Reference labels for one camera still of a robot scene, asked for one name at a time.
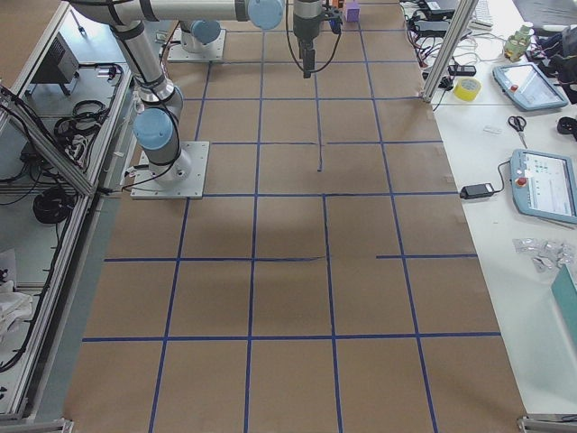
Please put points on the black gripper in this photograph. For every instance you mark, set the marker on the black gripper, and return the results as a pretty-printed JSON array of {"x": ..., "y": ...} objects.
[{"x": 306, "y": 28}]

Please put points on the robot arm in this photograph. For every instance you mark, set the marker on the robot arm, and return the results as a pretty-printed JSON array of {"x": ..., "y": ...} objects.
[
  {"x": 157, "y": 126},
  {"x": 197, "y": 35}
]

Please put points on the purple foam cube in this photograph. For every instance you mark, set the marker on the purple foam cube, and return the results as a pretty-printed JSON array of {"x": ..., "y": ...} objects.
[{"x": 351, "y": 11}]

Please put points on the black power adapter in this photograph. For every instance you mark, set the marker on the black power adapter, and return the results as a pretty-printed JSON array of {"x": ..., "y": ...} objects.
[{"x": 425, "y": 28}]

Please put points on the yellow tape roll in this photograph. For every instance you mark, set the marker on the yellow tape roll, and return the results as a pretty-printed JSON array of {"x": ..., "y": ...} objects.
[{"x": 467, "y": 89}]

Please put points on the far teach pendant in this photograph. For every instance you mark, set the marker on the far teach pendant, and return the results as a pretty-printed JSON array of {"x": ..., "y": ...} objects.
[{"x": 528, "y": 87}]

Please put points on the teach pendant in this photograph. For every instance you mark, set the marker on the teach pendant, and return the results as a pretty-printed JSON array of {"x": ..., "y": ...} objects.
[
  {"x": 528, "y": 87},
  {"x": 543, "y": 185}
]

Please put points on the black power brick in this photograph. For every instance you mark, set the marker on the black power brick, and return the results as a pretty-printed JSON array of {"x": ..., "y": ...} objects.
[{"x": 474, "y": 191}]

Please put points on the near teach pendant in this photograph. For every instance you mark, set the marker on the near teach pendant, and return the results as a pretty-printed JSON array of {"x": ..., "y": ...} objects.
[{"x": 543, "y": 185}]

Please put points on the bag of screws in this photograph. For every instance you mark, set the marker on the bag of screws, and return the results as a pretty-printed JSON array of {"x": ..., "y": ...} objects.
[{"x": 546, "y": 254}]

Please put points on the teal box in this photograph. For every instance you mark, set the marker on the teal box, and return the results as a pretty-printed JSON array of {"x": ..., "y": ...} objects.
[{"x": 564, "y": 291}]

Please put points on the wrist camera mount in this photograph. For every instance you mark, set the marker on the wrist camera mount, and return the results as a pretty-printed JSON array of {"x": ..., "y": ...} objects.
[{"x": 335, "y": 20}]

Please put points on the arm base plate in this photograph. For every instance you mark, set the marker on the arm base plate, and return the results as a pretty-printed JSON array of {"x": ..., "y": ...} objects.
[
  {"x": 214, "y": 52},
  {"x": 185, "y": 179}
]

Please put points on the aluminium frame post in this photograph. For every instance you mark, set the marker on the aluminium frame post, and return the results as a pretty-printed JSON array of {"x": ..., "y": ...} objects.
[{"x": 459, "y": 23}]

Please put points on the black handled scissors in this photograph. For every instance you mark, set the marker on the black handled scissors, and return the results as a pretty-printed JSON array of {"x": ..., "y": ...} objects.
[{"x": 519, "y": 123}]

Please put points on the aluminium frame rail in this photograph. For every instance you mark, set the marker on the aluminium frame rail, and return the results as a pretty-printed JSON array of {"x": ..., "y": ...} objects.
[{"x": 63, "y": 87}]

